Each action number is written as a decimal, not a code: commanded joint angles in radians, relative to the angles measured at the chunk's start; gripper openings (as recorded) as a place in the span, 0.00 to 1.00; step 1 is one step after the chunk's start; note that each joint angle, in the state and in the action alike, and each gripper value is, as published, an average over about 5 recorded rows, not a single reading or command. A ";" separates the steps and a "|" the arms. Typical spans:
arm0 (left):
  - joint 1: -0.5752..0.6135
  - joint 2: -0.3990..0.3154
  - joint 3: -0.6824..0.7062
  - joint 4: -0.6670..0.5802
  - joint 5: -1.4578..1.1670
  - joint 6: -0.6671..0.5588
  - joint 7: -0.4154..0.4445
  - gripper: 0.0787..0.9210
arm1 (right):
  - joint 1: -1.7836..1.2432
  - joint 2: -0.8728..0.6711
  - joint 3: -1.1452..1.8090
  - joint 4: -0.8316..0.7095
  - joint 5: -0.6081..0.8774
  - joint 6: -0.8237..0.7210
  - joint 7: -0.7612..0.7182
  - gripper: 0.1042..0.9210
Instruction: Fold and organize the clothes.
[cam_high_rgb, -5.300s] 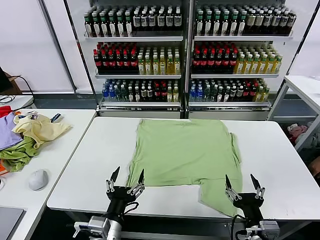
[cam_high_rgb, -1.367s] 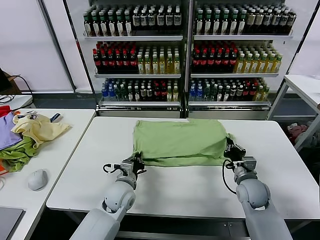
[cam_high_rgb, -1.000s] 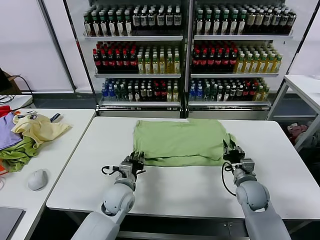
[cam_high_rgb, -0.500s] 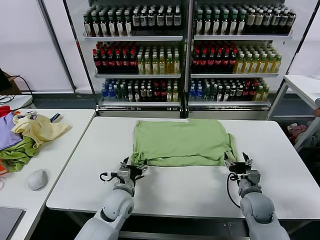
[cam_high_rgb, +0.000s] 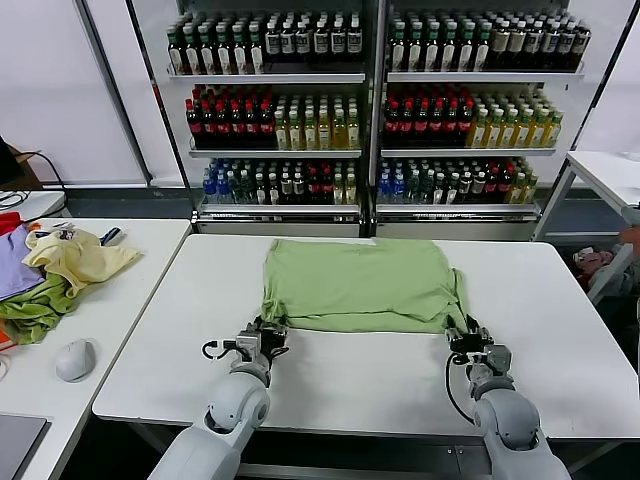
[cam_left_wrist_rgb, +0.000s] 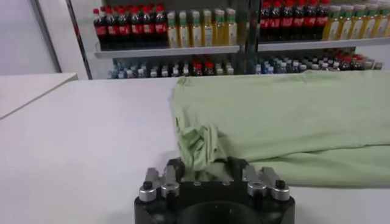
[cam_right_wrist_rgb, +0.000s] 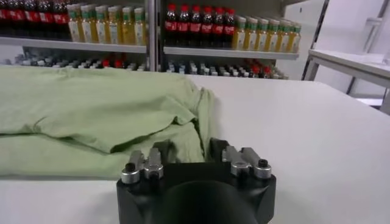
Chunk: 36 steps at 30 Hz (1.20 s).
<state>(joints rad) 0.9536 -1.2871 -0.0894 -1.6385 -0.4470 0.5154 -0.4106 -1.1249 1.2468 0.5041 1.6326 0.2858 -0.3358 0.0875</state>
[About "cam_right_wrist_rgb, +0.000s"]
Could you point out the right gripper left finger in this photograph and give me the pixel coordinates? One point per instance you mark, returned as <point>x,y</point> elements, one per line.
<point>152,165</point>

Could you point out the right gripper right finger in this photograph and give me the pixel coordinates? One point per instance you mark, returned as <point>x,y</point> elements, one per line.
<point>240,161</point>

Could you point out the light green shirt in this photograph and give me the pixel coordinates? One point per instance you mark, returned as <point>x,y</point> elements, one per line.
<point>91,106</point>

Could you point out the yellow juice bottle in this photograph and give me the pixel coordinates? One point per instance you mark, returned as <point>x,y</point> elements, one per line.
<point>101,30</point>
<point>74,29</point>
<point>284,39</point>
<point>295,40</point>
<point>273,39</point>
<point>114,30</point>
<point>251,37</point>
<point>140,31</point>
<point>87,29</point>
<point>262,38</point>
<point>239,36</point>
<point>128,31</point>

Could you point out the red cap cola bottle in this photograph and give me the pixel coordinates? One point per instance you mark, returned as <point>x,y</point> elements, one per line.
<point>60,19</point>
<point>195,28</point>
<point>207,29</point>
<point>230,30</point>
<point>19,16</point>
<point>218,30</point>
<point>33,17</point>
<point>4,16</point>
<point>183,28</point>
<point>46,18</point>
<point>171,27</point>

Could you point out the white side table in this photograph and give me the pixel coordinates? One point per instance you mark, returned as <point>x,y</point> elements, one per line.
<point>350,61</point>

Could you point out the grey diagonal frame pole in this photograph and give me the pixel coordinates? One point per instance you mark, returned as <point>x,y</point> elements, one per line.
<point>353,83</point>

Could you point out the dark diagonal frame pole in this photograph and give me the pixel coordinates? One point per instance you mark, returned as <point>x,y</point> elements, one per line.
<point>317,33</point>

